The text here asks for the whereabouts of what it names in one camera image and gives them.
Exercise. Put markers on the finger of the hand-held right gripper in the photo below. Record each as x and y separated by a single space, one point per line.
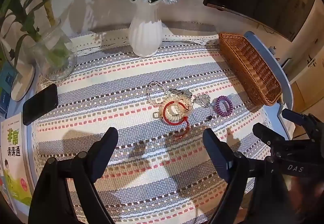
295 115
264 133

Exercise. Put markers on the silver crystal ornament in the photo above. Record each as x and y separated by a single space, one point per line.
202 99

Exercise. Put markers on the yellow and white workbook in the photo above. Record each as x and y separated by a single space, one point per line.
14 163

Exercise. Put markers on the dark bead drop earring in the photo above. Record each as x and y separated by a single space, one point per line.
208 119

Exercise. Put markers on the blue books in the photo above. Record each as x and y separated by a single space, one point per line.
6 87

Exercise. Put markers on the cream lace cloth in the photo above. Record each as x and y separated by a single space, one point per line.
111 37

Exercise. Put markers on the white ribbed ceramic vase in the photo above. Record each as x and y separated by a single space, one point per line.
145 34

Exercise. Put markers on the striped woven tablecloth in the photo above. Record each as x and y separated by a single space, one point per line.
114 92

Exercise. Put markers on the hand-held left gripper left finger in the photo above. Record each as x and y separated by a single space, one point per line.
104 159

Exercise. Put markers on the light wooden cabinet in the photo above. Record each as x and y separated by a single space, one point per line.
307 72

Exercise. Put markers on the black smartphone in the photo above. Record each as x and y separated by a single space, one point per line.
40 105

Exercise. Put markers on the brown wicker basket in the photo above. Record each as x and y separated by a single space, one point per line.
249 69

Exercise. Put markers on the blue-edged table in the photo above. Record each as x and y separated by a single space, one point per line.
284 74

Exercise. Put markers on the white round disc base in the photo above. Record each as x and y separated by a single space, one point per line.
24 82

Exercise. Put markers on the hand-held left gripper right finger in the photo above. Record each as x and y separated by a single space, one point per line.
216 155

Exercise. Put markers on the silver hair clip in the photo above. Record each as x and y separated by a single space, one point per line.
181 92

